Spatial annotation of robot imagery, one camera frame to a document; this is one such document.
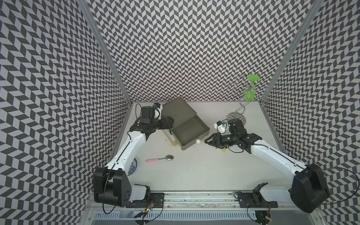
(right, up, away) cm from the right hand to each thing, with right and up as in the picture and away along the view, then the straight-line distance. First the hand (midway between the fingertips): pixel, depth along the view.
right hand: (207, 145), depth 77 cm
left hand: (-24, +13, +7) cm, 28 cm away
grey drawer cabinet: (-16, +19, +17) cm, 30 cm away
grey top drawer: (-8, +8, +5) cm, 12 cm away
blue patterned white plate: (-44, -15, +6) cm, 47 cm away
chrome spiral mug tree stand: (+25, +31, +6) cm, 40 cm away
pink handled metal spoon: (-23, -11, +13) cm, 29 cm away
